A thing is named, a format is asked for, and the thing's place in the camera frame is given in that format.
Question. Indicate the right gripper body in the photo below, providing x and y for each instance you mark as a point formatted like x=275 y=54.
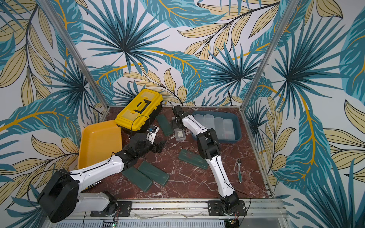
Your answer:
x=177 y=114

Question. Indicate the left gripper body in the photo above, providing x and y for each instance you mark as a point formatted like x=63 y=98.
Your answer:
x=148 y=147

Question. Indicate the clear case with barcode label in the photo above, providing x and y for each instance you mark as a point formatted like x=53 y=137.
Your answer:
x=179 y=133

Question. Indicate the clear ribbed case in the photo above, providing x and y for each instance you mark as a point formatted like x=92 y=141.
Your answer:
x=200 y=119

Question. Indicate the clear case with red pen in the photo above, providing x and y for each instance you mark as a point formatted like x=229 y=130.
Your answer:
x=209 y=121

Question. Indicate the green pencil case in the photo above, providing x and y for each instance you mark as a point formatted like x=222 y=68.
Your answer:
x=154 y=173
x=193 y=159
x=138 y=179
x=165 y=125

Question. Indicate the clear rectangular case front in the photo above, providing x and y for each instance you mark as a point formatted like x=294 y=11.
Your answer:
x=218 y=126

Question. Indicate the clear case stack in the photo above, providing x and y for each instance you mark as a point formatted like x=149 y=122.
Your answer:
x=228 y=129

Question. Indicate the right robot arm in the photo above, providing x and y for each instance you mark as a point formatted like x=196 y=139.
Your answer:
x=210 y=150

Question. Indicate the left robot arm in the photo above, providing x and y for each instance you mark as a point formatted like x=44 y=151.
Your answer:
x=64 y=193

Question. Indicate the yellow black toolbox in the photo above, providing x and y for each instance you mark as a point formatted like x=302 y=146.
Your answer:
x=140 y=113

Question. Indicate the yellow plastic tray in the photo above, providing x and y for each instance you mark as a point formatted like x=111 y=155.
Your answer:
x=98 y=142

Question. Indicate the teal plastic tray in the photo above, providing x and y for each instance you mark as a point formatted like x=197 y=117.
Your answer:
x=223 y=115

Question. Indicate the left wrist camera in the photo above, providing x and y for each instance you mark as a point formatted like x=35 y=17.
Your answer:
x=151 y=133

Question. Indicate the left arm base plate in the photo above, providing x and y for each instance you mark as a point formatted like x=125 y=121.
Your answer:
x=120 y=208

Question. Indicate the aluminium front rail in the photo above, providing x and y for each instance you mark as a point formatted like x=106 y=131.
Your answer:
x=183 y=213

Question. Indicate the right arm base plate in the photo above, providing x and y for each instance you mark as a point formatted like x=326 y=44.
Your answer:
x=217 y=208

